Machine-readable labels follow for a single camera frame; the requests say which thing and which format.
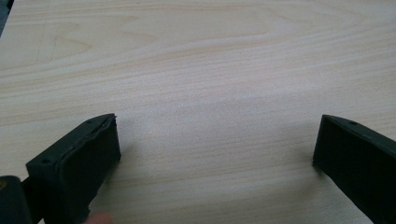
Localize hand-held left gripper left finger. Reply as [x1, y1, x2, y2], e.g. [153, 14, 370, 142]
[25, 113, 122, 224]

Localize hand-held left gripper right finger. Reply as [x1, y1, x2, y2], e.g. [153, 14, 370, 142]
[312, 114, 396, 224]

